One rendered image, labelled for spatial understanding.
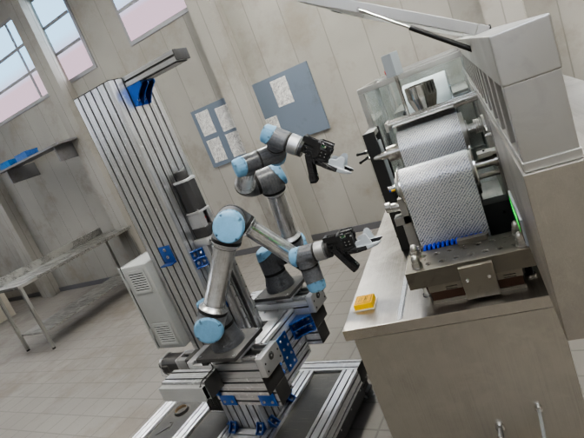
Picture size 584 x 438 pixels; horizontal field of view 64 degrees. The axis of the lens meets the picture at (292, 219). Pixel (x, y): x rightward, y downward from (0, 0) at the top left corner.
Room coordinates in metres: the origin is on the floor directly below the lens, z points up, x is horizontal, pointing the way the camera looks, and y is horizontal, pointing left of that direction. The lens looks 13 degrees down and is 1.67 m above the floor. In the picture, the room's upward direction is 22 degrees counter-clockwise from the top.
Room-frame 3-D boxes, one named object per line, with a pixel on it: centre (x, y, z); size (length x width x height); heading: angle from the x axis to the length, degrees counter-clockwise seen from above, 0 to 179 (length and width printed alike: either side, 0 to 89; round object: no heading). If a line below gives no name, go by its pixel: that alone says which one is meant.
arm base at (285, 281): (2.32, 0.18, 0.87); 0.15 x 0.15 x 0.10
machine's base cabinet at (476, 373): (2.49, -0.83, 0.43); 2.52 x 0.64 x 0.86; 157
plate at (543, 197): (2.06, -1.08, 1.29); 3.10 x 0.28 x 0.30; 157
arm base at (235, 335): (1.91, 0.46, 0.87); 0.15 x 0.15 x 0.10
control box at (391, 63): (2.14, -0.66, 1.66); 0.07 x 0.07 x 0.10; 44
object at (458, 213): (1.54, -0.50, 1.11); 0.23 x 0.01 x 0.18; 67
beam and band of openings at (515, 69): (2.09, -1.01, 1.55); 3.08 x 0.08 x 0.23; 157
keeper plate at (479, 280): (1.32, -0.47, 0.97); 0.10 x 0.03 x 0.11; 67
